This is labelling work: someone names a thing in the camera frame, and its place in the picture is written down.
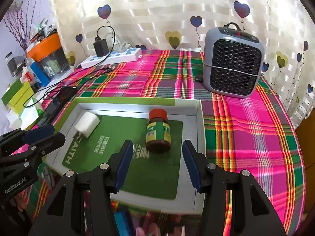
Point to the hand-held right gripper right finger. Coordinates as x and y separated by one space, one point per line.
190 167

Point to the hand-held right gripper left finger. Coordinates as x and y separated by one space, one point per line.
124 167

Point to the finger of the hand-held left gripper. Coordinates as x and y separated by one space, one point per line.
49 143
39 130

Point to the white charger cube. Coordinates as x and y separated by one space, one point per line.
86 125

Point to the brown bottle with red cap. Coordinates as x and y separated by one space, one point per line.
157 137

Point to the green and white tissue pack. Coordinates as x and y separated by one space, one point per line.
27 115

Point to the lime green box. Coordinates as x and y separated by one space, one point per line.
17 95

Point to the black phone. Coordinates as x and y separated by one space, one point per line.
62 95

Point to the blue carton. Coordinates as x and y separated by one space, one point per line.
40 76

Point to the small blue box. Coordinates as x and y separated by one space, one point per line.
124 222

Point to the small red box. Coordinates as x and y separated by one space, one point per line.
29 76

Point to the pink and green plaid tablecloth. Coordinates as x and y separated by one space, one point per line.
246 140

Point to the grey metal container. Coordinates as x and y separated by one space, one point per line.
17 65

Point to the clear bin with orange lid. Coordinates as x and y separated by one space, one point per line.
44 46

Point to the assorted clutter pile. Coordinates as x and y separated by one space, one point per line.
43 30

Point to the black power adapter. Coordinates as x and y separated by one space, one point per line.
101 48

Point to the white power strip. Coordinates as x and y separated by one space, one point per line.
118 55

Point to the grey fan heater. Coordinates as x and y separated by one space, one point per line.
233 61

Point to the wooden cabinet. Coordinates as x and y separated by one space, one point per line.
306 157

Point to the white plug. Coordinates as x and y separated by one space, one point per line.
126 46

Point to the heart print curtain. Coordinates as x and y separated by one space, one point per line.
172 9

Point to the purple branch wall decal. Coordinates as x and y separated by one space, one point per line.
17 24

